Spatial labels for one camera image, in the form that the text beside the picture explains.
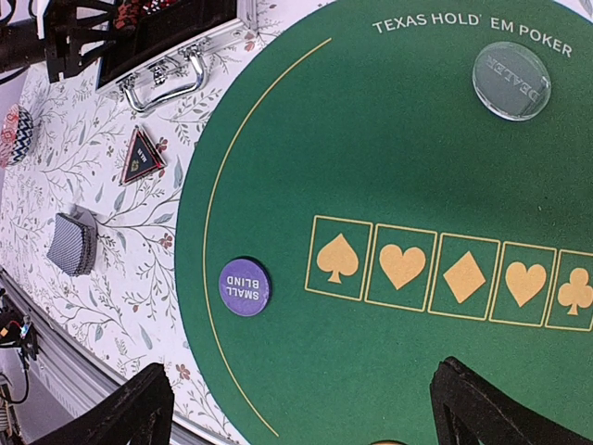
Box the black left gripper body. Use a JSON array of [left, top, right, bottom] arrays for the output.
[[43, 1, 120, 83]]

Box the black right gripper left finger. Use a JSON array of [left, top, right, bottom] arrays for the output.
[[35, 362, 174, 445]]

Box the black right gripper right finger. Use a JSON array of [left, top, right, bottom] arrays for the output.
[[430, 356, 588, 444]]

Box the purple small blind button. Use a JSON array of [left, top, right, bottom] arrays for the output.
[[219, 257, 271, 317]]

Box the clear dealer button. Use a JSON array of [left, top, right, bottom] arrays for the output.
[[472, 41, 552, 121]]

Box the orange poker chip stack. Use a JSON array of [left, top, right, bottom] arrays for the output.
[[113, 0, 151, 30]]

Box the orange big blind button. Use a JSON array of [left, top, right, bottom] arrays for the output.
[[370, 439, 406, 445]]

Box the aluminium poker case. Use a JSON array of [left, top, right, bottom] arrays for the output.
[[96, 1, 259, 114]]

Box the red patterned bowl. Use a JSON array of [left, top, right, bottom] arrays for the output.
[[1, 104, 34, 169]]

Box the triangular all in marker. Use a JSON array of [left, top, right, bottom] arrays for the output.
[[120, 125, 166, 185]]

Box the blue playing card deck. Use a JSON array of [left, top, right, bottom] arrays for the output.
[[46, 207, 98, 277]]

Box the green round poker mat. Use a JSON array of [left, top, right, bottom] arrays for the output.
[[175, 1, 592, 444]]

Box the front aluminium rail base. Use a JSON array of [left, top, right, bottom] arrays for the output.
[[0, 266, 205, 445]]

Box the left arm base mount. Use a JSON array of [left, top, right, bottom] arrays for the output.
[[1, 287, 39, 371]]

